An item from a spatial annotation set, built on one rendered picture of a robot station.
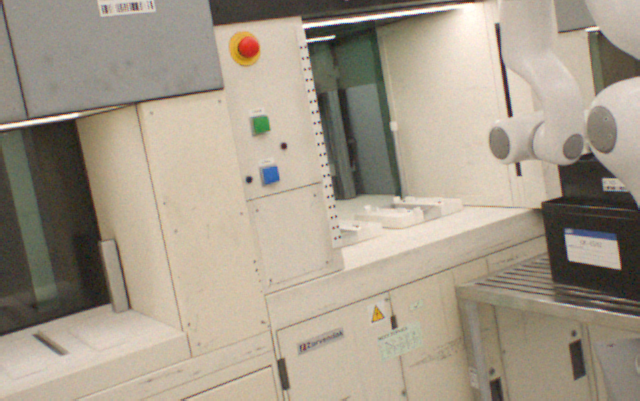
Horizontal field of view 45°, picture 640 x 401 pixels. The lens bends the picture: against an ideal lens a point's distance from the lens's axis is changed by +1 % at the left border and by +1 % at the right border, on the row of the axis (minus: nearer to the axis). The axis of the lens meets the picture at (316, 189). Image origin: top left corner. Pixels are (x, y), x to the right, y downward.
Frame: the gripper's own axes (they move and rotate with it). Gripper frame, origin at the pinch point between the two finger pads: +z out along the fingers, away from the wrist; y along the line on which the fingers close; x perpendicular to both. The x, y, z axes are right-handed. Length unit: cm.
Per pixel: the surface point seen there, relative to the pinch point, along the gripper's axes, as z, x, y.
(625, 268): -13.8, -27.3, 7.8
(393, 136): -7, 0, -81
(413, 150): -3, -5, -78
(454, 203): -7, -19, -55
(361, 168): 1, -12, -121
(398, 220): -26, -19, -53
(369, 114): 3, 6, -111
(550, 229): -13.7, -21.4, -11.2
